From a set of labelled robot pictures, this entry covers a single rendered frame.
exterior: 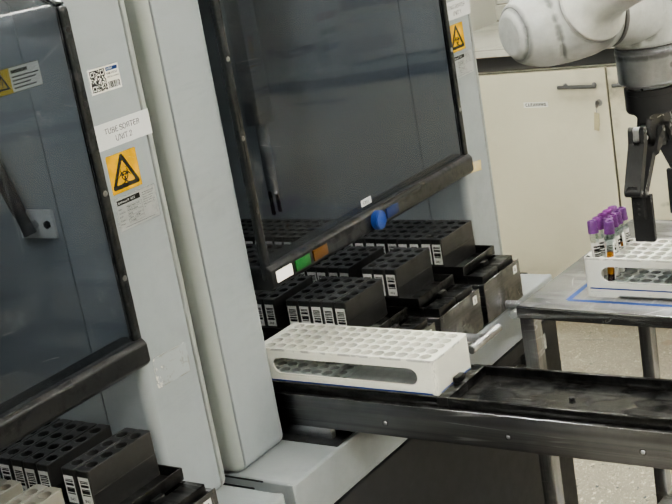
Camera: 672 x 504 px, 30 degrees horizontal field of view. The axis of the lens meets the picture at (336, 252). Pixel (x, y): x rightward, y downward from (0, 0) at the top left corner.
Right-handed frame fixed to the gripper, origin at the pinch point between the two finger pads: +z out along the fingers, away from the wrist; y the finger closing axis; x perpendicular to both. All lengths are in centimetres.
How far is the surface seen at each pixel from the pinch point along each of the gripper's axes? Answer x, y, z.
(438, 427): 15.0, -44.4, 15.0
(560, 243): 115, 188, 70
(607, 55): 94, 193, 10
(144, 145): 40, -62, -28
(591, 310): 7.9, -10.7, 10.9
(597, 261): 8.8, -5.2, 5.2
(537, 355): 17.8, -10.8, 18.9
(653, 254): 1.0, -2.6, 4.7
